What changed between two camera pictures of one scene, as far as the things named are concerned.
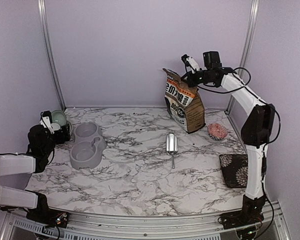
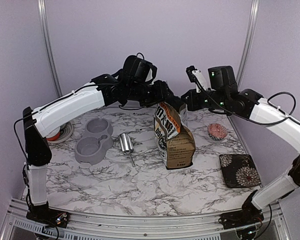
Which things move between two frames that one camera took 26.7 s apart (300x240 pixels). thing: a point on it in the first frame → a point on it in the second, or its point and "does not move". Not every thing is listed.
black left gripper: (66, 137) → (162, 94)
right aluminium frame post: (254, 9) does not move
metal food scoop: (172, 145) → (127, 145)
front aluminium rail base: (270, 225) does not move
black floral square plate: (235, 168) does not move
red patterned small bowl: (216, 132) does not move
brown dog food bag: (183, 103) → (174, 139)
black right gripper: (190, 82) → (192, 104)
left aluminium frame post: (46, 32) does not move
